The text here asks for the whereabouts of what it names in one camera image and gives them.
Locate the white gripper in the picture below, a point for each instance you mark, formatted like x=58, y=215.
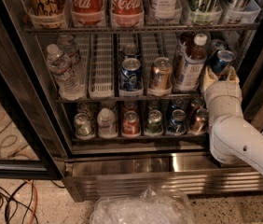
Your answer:
x=223, y=91

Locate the red bull can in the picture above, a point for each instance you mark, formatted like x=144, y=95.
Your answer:
x=215, y=45
x=221, y=62

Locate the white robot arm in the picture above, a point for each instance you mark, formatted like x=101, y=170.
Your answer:
x=231, y=137

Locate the copper can bottom shelf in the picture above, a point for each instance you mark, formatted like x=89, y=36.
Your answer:
x=199, y=121

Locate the gold can middle shelf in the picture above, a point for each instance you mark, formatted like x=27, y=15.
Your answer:
x=160, y=74

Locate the blue can bottom shelf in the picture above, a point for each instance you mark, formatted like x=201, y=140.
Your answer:
x=177, y=122

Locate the green can bottom shelf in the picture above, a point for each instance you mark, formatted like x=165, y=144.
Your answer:
x=154, y=122

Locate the blue pepsi can front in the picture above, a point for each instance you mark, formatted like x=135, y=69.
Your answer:
x=130, y=75

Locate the dark can behind pepsi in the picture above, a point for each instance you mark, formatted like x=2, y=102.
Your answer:
x=130, y=51

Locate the red coke can bottom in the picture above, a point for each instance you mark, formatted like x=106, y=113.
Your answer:
x=131, y=123

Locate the right coca cola can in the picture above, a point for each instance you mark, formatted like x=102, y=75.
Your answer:
x=127, y=12

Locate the coca cola can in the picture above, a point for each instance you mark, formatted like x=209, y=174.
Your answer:
x=87, y=12
x=127, y=12

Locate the stainless steel fridge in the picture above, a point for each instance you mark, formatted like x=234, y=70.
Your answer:
x=125, y=165

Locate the silver green can bottom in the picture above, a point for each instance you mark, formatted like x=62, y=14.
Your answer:
x=83, y=126

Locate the left coca cola can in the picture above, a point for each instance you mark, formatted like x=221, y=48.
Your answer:
x=87, y=12

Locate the left glass fridge door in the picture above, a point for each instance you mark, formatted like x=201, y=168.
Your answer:
x=31, y=142

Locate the iced tea bottle white cap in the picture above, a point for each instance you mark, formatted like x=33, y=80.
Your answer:
x=188, y=61

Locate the small water bottle bottom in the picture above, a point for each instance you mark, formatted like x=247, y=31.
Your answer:
x=106, y=123

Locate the clear plastic bag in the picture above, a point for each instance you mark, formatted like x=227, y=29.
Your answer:
x=152, y=206

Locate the front clear water bottle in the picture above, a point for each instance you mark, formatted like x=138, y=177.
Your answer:
x=60, y=65

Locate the clear water bottle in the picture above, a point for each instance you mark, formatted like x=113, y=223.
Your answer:
x=68, y=44
x=60, y=65

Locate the rear clear water bottle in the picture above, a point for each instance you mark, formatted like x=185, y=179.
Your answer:
x=68, y=44

